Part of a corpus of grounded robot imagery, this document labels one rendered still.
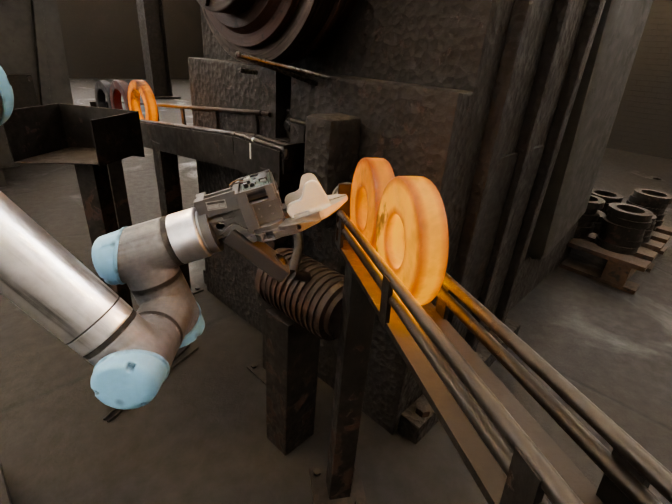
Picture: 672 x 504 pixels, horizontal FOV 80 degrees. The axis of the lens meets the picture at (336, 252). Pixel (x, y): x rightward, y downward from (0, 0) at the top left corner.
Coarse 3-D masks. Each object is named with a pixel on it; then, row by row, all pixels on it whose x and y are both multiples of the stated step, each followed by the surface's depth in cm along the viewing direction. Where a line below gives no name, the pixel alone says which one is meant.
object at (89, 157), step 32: (32, 128) 115; (64, 128) 126; (96, 128) 104; (128, 128) 117; (32, 160) 112; (64, 160) 111; (96, 160) 111; (96, 192) 119; (96, 224) 124; (128, 288) 140
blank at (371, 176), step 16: (368, 160) 59; (384, 160) 59; (368, 176) 58; (384, 176) 56; (352, 192) 67; (368, 192) 58; (352, 208) 68; (368, 208) 58; (368, 224) 58; (368, 240) 59; (368, 256) 60
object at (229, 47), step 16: (304, 0) 76; (320, 0) 77; (208, 16) 98; (304, 16) 77; (320, 16) 80; (288, 32) 81; (304, 32) 82; (224, 48) 97; (240, 48) 93; (256, 48) 89; (272, 48) 86; (288, 48) 83; (304, 48) 88; (256, 64) 91
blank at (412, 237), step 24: (384, 192) 51; (408, 192) 43; (432, 192) 43; (384, 216) 51; (408, 216) 43; (432, 216) 41; (384, 240) 52; (408, 240) 44; (432, 240) 41; (408, 264) 44; (432, 264) 41; (408, 288) 44; (432, 288) 43
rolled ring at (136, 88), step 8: (136, 80) 141; (128, 88) 146; (136, 88) 141; (144, 88) 139; (128, 96) 148; (136, 96) 148; (144, 96) 139; (152, 96) 140; (128, 104) 150; (136, 104) 150; (144, 104) 140; (152, 104) 140; (152, 112) 140; (152, 120) 142
